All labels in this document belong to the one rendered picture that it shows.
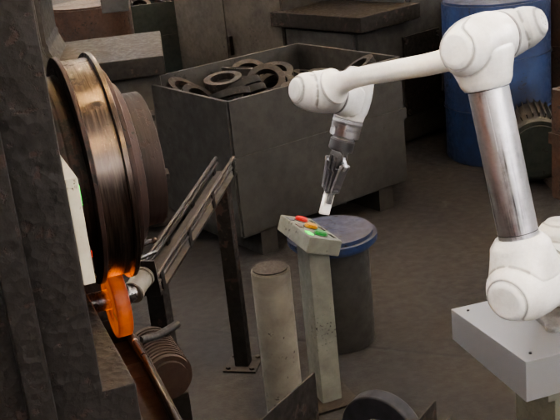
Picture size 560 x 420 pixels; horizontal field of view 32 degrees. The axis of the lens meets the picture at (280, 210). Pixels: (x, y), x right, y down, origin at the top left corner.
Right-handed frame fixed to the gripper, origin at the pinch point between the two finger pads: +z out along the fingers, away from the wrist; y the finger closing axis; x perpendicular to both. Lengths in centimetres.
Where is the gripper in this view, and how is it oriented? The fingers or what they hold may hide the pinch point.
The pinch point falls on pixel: (326, 202)
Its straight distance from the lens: 292.5
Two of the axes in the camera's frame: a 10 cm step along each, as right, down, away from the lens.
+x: 9.0, 1.3, 4.1
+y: 3.6, 2.8, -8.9
